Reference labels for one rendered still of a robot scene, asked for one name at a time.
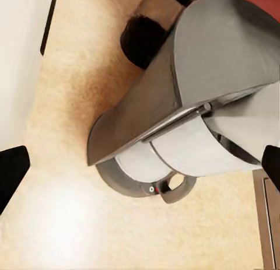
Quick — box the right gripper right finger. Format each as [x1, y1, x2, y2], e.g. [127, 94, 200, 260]
[261, 145, 280, 192]

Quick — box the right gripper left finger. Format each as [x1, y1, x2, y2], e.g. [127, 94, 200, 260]
[0, 145, 30, 216]

